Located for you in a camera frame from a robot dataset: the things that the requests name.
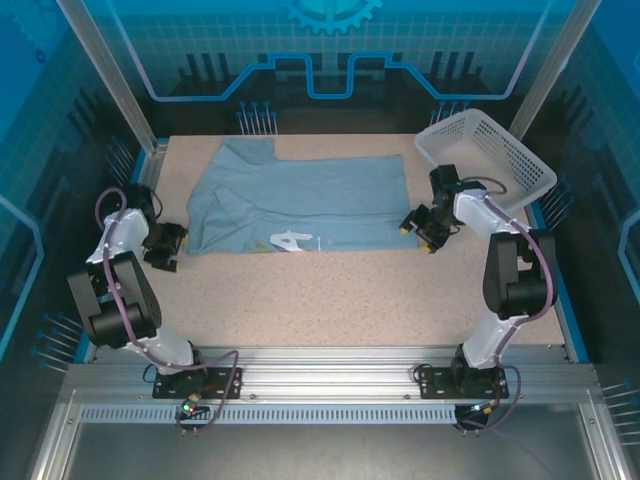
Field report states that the aluminium frame post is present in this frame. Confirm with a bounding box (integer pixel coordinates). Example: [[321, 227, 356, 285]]
[[54, 0, 169, 157], [509, 0, 602, 147]]

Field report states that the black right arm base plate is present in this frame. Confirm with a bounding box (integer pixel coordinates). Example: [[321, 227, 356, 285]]
[[419, 364, 510, 400]]

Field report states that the grey metal shelf panel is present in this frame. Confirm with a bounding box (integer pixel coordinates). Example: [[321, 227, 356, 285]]
[[29, 422, 621, 480]]

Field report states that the slotted grey cable duct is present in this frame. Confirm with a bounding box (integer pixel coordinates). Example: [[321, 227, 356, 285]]
[[79, 404, 459, 425]]

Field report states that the small board with green light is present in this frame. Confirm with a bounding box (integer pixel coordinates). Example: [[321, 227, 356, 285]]
[[174, 394, 209, 419], [457, 399, 502, 419]]

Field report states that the light blue printed t-shirt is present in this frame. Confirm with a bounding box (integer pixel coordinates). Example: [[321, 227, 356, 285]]
[[185, 137, 420, 257]]

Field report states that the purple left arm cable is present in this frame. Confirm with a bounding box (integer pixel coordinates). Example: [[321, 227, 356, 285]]
[[96, 187, 240, 437]]

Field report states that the white perforated plastic basket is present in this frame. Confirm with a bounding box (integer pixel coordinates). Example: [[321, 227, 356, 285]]
[[413, 108, 559, 217]]

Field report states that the aluminium mounting rail beam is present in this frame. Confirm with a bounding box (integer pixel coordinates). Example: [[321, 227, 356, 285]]
[[64, 344, 601, 402]]

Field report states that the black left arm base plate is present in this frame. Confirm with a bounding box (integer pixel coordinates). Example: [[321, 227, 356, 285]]
[[152, 366, 245, 401]]

